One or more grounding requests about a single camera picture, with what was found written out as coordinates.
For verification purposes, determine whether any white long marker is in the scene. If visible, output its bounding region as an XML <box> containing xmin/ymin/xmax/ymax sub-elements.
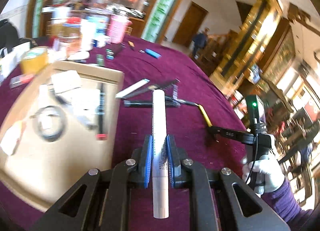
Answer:
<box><xmin>152</xmin><ymin>90</ymin><xmax>169</xmax><ymax>219</ymax></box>

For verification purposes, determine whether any black marker red cap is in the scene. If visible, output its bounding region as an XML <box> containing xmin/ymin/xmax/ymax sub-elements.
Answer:
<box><xmin>96</xmin><ymin>83</ymin><xmax>107</xmax><ymax>141</ymax></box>

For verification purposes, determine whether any black brush pen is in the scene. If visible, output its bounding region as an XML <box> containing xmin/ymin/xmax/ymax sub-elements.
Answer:
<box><xmin>123</xmin><ymin>100</ymin><xmax>181</xmax><ymax>108</ymax></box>

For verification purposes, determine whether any white square box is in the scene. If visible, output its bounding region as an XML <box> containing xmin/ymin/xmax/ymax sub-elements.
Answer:
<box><xmin>63</xmin><ymin>87</ymin><xmax>100</xmax><ymax>123</ymax></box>

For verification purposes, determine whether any purple sleeved forearm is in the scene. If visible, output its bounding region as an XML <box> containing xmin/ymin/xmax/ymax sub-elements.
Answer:
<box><xmin>262</xmin><ymin>179</ymin><xmax>319</xmax><ymax>230</ymax></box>

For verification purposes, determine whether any white gloved right hand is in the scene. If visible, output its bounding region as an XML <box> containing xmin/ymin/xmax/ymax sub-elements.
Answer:
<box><xmin>241</xmin><ymin>154</ymin><xmax>285</xmax><ymax>195</ymax></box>

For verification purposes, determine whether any cardboard box tray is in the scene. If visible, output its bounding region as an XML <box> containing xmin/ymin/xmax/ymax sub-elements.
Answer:
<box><xmin>1</xmin><ymin>61</ymin><xmax>124</xmax><ymax>211</ymax></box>

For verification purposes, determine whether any blue battery pack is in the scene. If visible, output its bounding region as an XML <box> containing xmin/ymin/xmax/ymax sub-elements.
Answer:
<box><xmin>144</xmin><ymin>48</ymin><xmax>161</xmax><ymax>59</ymax></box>

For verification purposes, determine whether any person in dark jacket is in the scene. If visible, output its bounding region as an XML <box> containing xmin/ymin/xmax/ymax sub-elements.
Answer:
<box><xmin>192</xmin><ymin>27</ymin><xmax>210</xmax><ymax>58</ymax></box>

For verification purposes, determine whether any pink woven cup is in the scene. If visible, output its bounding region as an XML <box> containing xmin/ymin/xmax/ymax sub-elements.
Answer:
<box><xmin>107</xmin><ymin>14</ymin><xmax>132</xmax><ymax>44</ymax></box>

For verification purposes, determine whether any red tool in clear case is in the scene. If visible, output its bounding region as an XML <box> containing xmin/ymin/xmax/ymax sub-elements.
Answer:
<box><xmin>9</xmin><ymin>74</ymin><xmax>35</xmax><ymax>89</ymax></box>

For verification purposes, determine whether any yellow tape roll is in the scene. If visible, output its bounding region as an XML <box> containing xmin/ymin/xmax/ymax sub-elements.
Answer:
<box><xmin>20</xmin><ymin>46</ymin><xmax>49</xmax><ymax>74</ymax></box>

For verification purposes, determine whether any red lid plastic jar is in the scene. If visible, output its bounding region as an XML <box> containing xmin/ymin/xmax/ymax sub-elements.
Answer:
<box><xmin>89</xmin><ymin>0</ymin><xmax>111</xmax><ymax>9</ymax></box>

